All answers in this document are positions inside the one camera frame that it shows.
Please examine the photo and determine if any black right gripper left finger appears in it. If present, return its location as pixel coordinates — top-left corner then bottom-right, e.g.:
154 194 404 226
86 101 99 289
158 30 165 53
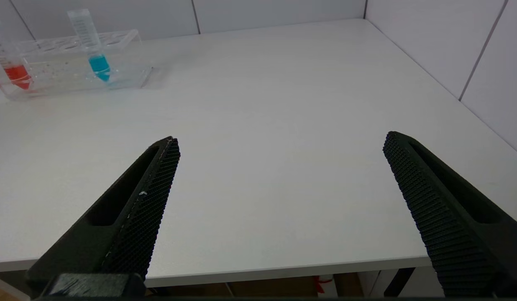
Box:
26 136 181 293

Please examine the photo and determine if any small red object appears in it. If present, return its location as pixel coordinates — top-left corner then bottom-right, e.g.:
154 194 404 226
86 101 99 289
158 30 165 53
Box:
312 275 332 295

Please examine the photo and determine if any black table leg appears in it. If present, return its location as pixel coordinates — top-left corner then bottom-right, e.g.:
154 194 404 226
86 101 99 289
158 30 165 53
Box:
383 268 415 298

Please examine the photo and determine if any clear graduated plastic test tube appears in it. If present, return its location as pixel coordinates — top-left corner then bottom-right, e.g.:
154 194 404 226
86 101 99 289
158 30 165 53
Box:
67 9 112 82

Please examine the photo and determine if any red liquid test tube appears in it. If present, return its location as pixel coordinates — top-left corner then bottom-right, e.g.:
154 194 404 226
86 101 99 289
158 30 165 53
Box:
0 19 33 90

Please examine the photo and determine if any clear acrylic test tube rack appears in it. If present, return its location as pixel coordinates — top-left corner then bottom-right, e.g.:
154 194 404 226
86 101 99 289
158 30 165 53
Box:
0 29 152 101

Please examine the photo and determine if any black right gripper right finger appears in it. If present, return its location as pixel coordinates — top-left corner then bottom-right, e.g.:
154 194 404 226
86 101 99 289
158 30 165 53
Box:
383 131 517 297

